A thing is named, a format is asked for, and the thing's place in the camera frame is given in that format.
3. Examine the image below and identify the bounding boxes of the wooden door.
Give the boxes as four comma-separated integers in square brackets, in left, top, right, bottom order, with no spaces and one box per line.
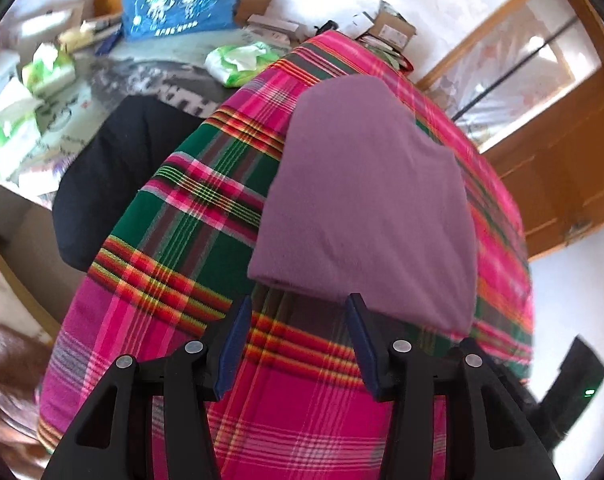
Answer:
[484,0,604,261]

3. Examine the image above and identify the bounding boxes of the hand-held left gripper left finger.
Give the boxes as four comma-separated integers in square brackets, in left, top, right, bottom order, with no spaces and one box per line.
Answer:
[42,295,254,480]

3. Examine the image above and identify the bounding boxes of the pink plaid tablecloth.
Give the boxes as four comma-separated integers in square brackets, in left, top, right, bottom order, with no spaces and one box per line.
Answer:
[36,30,535,480]

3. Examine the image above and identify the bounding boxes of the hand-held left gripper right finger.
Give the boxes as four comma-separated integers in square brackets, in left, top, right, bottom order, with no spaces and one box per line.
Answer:
[345,292,560,480]

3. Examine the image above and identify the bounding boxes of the black cloth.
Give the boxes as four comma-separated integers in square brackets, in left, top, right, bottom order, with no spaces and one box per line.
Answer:
[52,95,205,273]

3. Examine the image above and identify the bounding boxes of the wooden door frame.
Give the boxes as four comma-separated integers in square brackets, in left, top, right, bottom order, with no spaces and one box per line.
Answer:
[414,0,563,91]

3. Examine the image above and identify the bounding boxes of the metal door handle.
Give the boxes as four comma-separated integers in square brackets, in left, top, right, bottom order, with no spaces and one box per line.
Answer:
[564,219,594,246]

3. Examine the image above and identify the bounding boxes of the purple fleece pants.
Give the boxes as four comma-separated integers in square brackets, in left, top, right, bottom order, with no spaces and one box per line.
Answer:
[247,74,479,336]

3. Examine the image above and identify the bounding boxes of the black curved pole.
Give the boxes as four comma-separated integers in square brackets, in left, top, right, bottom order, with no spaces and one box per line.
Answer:
[452,17,578,121]

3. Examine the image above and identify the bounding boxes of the cardboard box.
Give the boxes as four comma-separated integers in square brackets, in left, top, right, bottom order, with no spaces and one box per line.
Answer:
[354,0,418,56]

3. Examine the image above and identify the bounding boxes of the green tissue pack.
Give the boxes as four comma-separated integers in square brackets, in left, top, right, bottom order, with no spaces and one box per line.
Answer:
[204,42,293,88]

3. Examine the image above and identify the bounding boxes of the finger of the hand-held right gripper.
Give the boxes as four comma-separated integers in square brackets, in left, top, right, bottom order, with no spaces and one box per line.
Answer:
[449,337,538,408]

